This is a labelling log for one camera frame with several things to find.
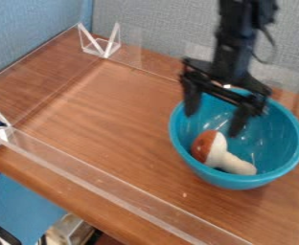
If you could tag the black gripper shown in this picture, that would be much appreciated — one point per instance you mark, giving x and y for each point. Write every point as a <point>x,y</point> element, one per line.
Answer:
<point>245,92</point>

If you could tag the brown and white toy mushroom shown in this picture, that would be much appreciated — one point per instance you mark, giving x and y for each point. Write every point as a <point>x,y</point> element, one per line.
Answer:
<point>210,151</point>

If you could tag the blue plastic bowl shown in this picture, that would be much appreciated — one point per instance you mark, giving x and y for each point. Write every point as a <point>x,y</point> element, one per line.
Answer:
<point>267,143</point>

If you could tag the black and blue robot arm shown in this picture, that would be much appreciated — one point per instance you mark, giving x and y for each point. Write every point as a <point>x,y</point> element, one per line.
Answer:
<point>225,77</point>

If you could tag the clear acrylic table barrier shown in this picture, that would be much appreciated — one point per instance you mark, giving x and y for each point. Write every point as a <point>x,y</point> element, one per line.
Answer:
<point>90,146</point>

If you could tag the clear acrylic corner bracket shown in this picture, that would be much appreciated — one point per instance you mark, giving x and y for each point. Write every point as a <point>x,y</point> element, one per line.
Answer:
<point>98,46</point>

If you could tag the grey metal frame piece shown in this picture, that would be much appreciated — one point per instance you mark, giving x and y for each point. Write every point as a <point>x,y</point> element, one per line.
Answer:
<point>69,231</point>

